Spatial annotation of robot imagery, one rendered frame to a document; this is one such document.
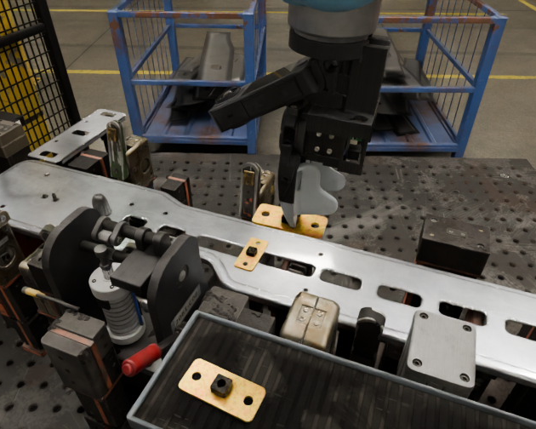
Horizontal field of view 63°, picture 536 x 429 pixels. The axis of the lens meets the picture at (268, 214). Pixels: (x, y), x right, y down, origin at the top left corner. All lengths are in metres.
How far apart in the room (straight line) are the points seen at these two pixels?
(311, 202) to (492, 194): 1.25
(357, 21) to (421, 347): 0.39
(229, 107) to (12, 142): 0.91
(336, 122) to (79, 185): 0.79
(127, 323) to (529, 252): 1.13
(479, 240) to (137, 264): 0.61
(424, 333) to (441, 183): 1.09
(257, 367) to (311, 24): 0.33
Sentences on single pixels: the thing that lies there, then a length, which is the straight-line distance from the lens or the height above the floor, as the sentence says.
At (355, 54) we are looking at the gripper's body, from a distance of 0.38.
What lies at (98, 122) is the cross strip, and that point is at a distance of 1.35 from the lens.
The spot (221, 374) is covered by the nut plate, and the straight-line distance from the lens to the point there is 0.48.
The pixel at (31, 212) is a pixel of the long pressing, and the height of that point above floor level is 1.00.
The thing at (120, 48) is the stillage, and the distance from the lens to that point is 2.79.
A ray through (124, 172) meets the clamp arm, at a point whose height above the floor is 1.00.
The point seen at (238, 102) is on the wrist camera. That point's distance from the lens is 0.42.
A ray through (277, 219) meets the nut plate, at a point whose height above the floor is 1.25.
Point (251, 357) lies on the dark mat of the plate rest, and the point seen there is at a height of 1.16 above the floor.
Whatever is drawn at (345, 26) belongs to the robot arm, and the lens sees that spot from 0.37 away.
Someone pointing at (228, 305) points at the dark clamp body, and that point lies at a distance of 0.65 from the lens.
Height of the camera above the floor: 1.57
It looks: 39 degrees down
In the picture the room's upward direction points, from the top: straight up
